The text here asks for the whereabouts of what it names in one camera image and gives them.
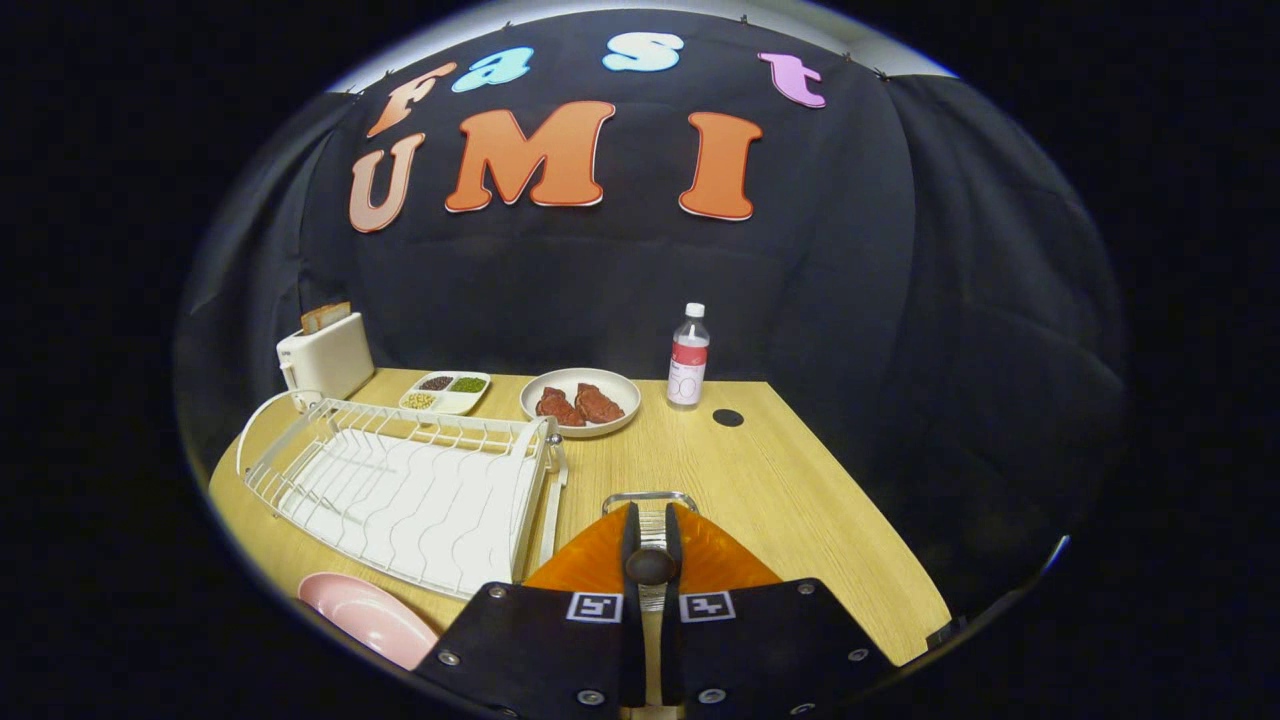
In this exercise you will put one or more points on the black table clamp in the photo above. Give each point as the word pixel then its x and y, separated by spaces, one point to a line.
pixel 948 633

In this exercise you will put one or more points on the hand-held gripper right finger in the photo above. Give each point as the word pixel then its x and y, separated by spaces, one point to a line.
pixel 780 650

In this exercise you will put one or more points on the black table grommet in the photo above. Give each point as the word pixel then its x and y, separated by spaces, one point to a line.
pixel 728 417

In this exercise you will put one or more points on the red meat piece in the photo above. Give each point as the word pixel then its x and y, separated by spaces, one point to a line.
pixel 600 404
pixel 558 407

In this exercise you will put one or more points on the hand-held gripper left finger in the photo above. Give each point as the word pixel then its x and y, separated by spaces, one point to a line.
pixel 530 650

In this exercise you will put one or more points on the white divided dish with beans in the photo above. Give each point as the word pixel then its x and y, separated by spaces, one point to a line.
pixel 445 398

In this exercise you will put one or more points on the white toaster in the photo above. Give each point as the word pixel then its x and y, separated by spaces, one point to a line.
pixel 330 360

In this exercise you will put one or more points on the black backdrop cloth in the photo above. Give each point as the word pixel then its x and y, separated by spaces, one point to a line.
pixel 850 300

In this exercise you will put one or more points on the toasted bread slice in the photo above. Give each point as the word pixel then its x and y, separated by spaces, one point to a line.
pixel 325 317

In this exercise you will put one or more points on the pink plate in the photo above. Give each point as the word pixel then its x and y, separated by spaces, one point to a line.
pixel 365 615

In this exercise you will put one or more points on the beige plate with meat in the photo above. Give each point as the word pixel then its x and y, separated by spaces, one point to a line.
pixel 570 378

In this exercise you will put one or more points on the clear plastic bottle red label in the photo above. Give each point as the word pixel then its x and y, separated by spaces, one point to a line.
pixel 687 375

